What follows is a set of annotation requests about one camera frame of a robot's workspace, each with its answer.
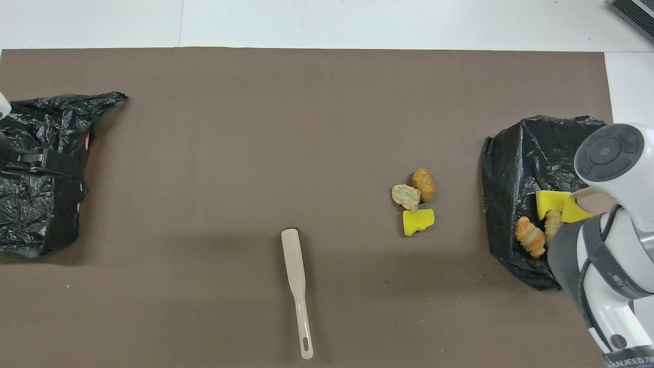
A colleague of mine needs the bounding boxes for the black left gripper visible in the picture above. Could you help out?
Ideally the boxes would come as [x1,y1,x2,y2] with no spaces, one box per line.
[3,148,81,180]

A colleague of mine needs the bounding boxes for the beige hand brush black bristles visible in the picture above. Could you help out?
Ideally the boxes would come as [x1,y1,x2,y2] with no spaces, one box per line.
[281,228,314,360]

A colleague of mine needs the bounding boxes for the pale beige toy bread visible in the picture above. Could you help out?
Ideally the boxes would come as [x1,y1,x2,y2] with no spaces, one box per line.
[391,183,423,212]

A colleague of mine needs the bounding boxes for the large yellow sponge piece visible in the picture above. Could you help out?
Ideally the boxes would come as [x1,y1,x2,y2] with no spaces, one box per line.
[402,208,436,237]

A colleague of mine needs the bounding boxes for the brown toy nugget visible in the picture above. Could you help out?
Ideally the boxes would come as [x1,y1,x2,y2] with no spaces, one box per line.
[412,168,437,203]

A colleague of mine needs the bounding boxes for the orange beige toy croissant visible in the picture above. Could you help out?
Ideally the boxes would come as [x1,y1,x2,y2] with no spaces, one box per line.
[515,216,546,258]

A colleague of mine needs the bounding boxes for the green and yellow sponge piece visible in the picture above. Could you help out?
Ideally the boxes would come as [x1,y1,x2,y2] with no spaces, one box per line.
[536,190,573,221]

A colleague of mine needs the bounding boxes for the pale toy croissant piece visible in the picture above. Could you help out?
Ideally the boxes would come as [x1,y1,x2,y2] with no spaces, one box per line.
[544,210,563,246]

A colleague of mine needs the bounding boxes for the small yellow sponge piece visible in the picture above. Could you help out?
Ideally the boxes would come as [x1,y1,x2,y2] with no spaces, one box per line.
[560,197,594,224]

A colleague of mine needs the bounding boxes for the pink plastic bin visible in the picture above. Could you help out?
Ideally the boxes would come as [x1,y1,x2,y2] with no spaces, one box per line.
[76,132,92,213]

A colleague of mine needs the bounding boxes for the black bag covered bin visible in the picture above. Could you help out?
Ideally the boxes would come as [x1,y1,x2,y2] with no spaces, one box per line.
[479,115,616,291]
[0,91,128,258]

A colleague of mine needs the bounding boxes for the brown paper table mat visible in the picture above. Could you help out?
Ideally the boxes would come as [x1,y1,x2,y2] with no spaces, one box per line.
[0,47,641,368]

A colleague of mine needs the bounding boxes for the dark grey ribbed device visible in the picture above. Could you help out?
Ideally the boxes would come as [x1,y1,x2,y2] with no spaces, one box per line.
[610,0,654,44]

